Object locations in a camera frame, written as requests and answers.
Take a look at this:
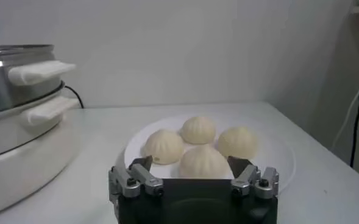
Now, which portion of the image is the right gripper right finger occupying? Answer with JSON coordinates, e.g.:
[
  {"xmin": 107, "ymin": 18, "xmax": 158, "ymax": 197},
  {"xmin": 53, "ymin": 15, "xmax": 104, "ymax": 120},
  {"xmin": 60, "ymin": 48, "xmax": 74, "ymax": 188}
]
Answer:
[{"xmin": 227, "ymin": 155, "xmax": 280, "ymax": 200}]

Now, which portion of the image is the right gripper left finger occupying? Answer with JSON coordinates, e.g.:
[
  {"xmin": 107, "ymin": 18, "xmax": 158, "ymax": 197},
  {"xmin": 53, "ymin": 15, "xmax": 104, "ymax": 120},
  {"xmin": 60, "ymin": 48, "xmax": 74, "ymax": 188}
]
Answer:
[{"xmin": 108, "ymin": 155, "xmax": 165, "ymax": 203}]

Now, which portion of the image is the white steamed baozi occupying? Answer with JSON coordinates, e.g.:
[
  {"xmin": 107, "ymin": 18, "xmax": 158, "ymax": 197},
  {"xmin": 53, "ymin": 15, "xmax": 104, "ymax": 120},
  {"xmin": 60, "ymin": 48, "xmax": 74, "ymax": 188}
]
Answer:
[
  {"xmin": 179, "ymin": 144, "xmax": 235, "ymax": 180},
  {"xmin": 180, "ymin": 116, "xmax": 217, "ymax": 145},
  {"xmin": 141, "ymin": 128, "xmax": 185, "ymax": 166},
  {"xmin": 217, "ymin": 126, "xmax": 258, "ymax": 160}
]

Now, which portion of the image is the white round plate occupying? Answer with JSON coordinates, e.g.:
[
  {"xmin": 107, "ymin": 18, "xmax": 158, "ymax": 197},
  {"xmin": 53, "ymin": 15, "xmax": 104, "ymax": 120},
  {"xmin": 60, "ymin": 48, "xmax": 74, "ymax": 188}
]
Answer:
[{"xmin": 115, "ymin": 114, "xmax": 296, "ymax": 195}]

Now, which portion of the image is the white electric cooker base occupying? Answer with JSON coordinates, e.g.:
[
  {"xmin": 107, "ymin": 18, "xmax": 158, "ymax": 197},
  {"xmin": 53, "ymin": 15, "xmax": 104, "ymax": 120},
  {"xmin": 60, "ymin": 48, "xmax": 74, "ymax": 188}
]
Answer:
[{"xmin": 0, "ymin": 82, "xmax": 83, "ymax": 219}]

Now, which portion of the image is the black cooker power cable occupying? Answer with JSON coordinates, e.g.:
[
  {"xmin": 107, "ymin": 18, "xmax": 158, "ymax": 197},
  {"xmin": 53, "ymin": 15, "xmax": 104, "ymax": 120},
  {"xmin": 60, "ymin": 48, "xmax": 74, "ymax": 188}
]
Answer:
[{"xmin": 63, "ymin": 85, "xmax": 85, "ymax": 109}]

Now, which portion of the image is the black wall cable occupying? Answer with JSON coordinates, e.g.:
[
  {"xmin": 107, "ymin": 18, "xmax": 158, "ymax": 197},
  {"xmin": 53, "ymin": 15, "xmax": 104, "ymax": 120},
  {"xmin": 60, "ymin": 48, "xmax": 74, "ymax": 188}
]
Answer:
[{"xmin": 349, "ymin": 100, "xmax": 359, "ymax": 168}]

